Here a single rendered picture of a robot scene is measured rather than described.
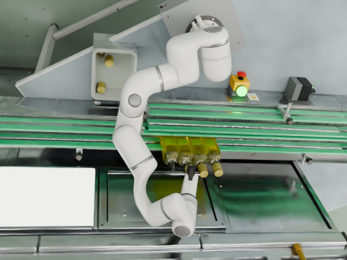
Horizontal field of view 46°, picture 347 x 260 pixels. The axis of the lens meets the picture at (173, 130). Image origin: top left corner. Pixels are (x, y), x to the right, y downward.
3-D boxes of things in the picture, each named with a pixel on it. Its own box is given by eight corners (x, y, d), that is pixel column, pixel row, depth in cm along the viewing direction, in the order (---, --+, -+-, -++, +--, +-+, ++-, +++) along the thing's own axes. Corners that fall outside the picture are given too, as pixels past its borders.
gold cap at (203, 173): (196, 170, 158) (198, 177, 155) (198, 163, 157) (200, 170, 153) (205, 170, 159) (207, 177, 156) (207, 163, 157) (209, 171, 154)
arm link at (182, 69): (158, 84, 135) (150, 38, 126) (225, 66, 138) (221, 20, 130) (166, 96, 127) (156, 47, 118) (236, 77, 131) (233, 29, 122)
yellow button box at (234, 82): (227, 87, 182) (231, 96, 176) (231, 72, 178) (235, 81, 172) (241, 88, 183) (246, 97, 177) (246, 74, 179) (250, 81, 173)
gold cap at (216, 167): (210, 169, 159) (213, 176, 156) (213, 162, 157) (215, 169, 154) (219, 169, 160) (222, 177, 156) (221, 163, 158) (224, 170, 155)
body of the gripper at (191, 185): (194, 216, 140) (197, 194, 150) (199, 195, 135) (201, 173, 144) (173, 212, 141) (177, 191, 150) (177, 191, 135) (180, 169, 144)
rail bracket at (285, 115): (273, 108, 176) (285, 125, 166) (279, 93, 172) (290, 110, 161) (282, 108, 177) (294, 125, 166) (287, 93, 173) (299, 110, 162)
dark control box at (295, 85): (284, 91, 187) (290, 100, 180) (289, 76, 183) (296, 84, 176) (300, 92, 189) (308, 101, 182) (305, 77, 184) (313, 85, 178)
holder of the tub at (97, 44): (91, 99, 176) (91, 109, 170) (93, 39, 161) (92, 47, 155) (130, 101, 179) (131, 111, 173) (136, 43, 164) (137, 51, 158)
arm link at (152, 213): (156, 151, 129) (190, 207, 130) (126, 168, 134) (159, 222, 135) (145, 160, 121) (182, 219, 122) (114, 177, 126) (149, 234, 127)
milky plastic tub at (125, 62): (91, 89, 173) (90, 99, 166) (92, 39, 160) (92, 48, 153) (132, 91, 176) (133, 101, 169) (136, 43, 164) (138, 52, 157)
